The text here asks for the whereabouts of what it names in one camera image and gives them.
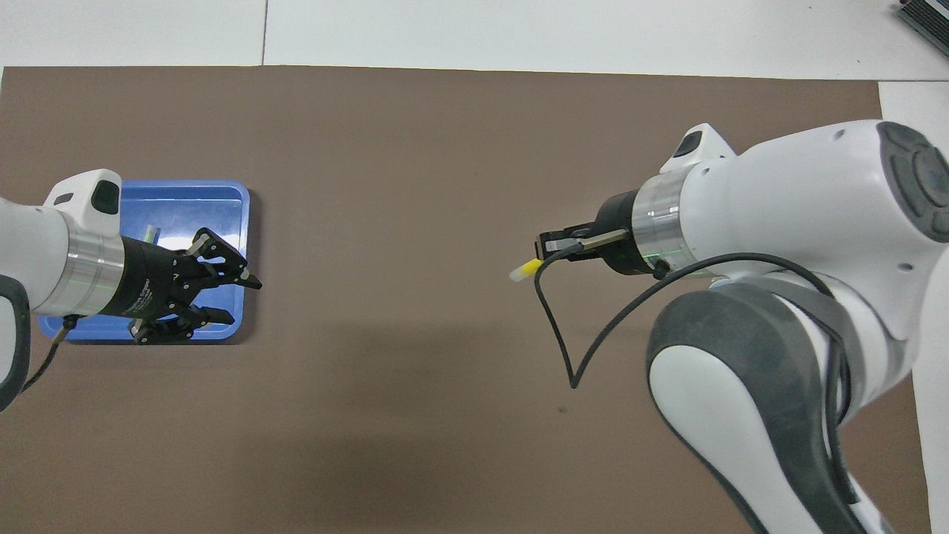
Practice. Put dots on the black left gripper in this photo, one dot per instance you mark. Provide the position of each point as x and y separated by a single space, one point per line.
148 282

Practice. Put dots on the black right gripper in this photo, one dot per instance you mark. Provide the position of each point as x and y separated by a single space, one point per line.
621 233

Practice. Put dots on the yellow pen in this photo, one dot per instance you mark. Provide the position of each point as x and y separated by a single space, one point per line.
525 270

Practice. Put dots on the green pen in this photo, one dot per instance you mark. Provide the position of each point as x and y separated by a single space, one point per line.
152 233

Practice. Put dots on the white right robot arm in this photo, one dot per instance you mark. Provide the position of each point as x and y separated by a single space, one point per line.
778 208

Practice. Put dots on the blue plastic tray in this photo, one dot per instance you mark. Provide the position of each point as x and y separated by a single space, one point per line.
193 208

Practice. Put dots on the brown table mat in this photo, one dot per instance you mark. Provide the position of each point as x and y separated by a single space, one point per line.
408 185

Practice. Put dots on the dark grey ribbed device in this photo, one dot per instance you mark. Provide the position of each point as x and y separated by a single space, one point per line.
927 15

